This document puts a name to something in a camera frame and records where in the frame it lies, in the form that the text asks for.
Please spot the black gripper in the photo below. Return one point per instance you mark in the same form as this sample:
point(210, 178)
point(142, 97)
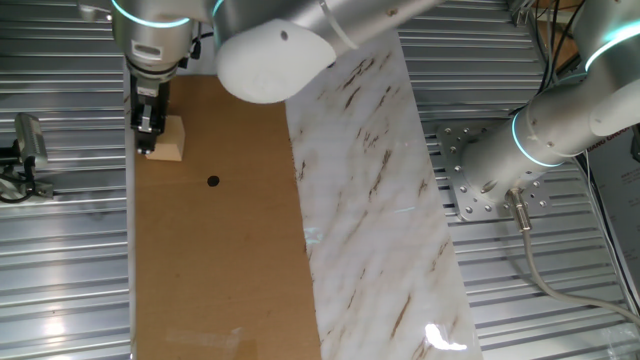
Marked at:
point(145, 100)

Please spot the small wooden block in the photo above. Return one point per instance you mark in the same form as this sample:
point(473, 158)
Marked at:
point(170, 142)

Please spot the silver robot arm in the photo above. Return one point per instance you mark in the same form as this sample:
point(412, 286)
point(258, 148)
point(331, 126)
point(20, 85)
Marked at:
point(550, 125)

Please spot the black round dot mark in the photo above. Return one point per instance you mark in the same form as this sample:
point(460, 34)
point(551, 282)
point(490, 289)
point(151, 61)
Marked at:
point(213, 181)

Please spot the brown cardboard sheet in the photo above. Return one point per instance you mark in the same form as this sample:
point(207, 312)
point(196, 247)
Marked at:
point(220, 250)

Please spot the clear tape strip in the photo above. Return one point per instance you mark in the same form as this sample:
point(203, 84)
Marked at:
point(200, 338)

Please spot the white marble pattern board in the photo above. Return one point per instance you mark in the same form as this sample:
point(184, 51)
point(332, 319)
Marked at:
point(375, 225)

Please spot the silver side camera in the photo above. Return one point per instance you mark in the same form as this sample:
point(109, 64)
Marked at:
point(30, 137)

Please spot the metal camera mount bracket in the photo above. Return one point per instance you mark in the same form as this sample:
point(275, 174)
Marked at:
point(42, 189)

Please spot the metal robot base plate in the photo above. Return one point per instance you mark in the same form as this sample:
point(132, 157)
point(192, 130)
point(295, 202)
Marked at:
point(467, 202)

